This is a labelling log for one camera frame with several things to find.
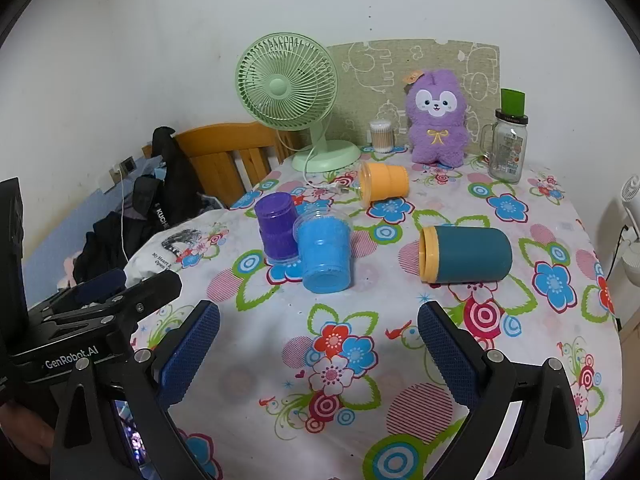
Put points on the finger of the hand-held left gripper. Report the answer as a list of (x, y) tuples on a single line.
[(102, 282), (150, 287)]

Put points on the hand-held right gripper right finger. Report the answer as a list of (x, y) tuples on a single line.
[(446, 355)]

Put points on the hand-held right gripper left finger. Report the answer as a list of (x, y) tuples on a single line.
[(189, 355)]

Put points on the teal cup with yellow rim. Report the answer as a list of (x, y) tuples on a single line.
[(467, 254)]

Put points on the purple cup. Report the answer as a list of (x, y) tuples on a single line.
[(276, 227)]

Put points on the blue cup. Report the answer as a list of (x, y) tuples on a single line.
[(325, 255)]

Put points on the orange cup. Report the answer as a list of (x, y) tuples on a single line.
[(385, 182)]

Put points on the person's left hand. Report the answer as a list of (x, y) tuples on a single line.
[(22, 432)]

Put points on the dark clothes pile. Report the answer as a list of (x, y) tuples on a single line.
[(107, 250)]

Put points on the white printed cloth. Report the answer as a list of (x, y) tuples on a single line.
[(170, 247)]

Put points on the floral tablecloth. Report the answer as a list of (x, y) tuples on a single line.
[(360, 340)]

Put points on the black clothes pile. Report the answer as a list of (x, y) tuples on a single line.
[(167, 185)]

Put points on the wooden chair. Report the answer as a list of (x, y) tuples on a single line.
[(220, 160)]

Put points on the glass jar mug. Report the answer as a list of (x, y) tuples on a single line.
[(509, 147)]

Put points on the white fan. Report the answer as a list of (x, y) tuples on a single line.
[(631, 230)]

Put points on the cotton swab container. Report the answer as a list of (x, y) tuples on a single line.
[(381, 135)]

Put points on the purple plush toy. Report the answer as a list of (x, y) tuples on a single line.
[(438, 117)]

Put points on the green desk fan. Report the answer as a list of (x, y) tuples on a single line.
[(287, 82)]

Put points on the green jar straw cap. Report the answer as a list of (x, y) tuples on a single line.
[(513, 101)]

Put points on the wall socket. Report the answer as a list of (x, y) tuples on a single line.
[(128, 164)]

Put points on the elephant print wall mat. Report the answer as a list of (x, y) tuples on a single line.
[(365, 85)]

